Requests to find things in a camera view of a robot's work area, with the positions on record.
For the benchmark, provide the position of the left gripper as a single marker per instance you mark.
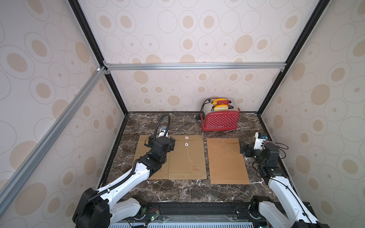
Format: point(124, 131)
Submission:
point(171, 144)

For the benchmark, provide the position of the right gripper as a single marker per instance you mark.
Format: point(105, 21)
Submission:
point(248, 148)

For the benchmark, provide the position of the brown file envelope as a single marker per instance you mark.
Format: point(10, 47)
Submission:
point(226, 163)
point(150, 163)
point(187, 160)

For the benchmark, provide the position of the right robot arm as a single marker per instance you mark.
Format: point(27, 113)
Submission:
point(297, 215)

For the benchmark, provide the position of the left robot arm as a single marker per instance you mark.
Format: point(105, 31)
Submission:
point(103, 207)

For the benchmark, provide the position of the red polka dot toaster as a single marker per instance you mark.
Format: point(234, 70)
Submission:
point(225, 120)

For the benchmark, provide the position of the front yellow toast slice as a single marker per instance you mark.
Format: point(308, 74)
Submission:
point(221, 107)

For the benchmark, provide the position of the yellow toast slice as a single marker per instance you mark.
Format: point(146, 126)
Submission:
point(220, 101)
point(221, 107)

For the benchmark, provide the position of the rear yellow toast slice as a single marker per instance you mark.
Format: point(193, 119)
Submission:
point(220, 101)

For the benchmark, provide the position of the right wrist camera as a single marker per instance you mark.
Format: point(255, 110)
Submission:
point(260, 139)

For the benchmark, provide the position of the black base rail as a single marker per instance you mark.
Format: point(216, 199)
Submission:
point(236, 210)

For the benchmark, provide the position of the back aluminium rail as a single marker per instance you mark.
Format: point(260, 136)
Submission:
point(195, 66)

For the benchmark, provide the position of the aluminium rail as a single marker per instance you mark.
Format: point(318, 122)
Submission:
point(195, 66)
point(27, 168)

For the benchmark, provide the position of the left aluminium rail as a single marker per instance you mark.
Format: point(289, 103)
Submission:
point(27, 168)

